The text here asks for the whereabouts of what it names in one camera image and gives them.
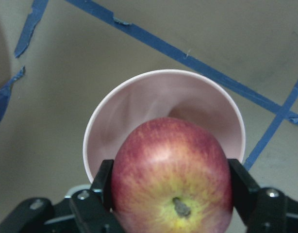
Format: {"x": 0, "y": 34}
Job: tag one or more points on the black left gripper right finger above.
{"x": 262, "y": 210}

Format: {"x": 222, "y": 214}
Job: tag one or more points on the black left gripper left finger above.
{"x": 92, "y": 207}

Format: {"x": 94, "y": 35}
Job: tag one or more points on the red apple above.
{"x": 171, "y": 176}

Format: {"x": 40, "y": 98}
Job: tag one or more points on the pink bowl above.
{"x": 162, "y": 93}

